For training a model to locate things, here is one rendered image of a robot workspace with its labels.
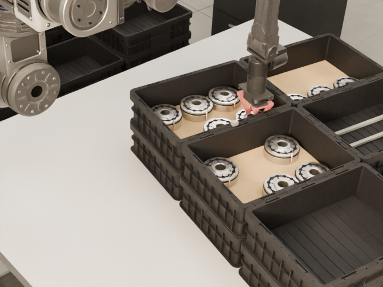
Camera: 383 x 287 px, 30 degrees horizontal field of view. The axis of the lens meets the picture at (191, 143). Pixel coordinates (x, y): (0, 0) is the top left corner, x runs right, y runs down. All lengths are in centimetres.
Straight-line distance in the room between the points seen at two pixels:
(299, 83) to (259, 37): 48
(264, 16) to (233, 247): 62
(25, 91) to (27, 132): 63
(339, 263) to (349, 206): 22
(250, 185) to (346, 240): 31
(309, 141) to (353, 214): 28
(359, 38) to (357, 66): 211
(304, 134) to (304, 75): 41
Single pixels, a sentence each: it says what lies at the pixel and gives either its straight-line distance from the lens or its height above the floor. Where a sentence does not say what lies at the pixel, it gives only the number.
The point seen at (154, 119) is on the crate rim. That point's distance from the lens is 202.
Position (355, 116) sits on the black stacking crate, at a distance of 231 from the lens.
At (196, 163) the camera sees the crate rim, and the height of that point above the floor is 93.
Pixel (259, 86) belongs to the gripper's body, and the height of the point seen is 99.
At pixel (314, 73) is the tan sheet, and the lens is 249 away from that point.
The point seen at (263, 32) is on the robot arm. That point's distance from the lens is 196.
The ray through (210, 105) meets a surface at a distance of 220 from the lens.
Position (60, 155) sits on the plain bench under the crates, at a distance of 226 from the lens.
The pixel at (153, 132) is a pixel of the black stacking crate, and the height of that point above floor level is 87.
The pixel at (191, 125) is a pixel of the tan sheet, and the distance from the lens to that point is 216.
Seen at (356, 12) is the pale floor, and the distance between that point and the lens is 489.
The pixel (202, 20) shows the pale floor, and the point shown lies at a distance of 455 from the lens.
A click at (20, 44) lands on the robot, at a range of 174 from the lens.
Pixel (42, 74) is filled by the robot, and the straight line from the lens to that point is 175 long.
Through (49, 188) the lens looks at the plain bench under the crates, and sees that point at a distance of 214.
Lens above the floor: 210
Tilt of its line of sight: 37 degrees down
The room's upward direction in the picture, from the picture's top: 4 degrees clockwise
